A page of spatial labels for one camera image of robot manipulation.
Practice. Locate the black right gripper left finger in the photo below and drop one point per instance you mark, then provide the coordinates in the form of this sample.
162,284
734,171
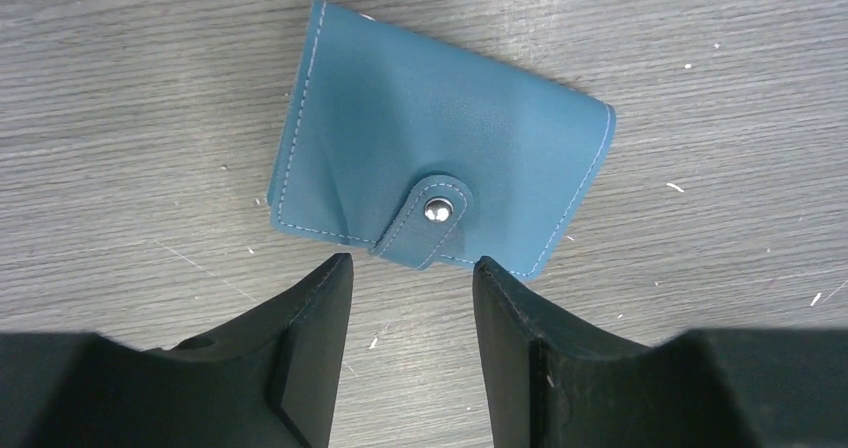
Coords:
267,378

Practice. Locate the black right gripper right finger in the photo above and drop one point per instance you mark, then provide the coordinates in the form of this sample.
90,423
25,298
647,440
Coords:
553,379

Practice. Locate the blue leather card holder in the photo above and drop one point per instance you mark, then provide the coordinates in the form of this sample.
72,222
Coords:
421,152

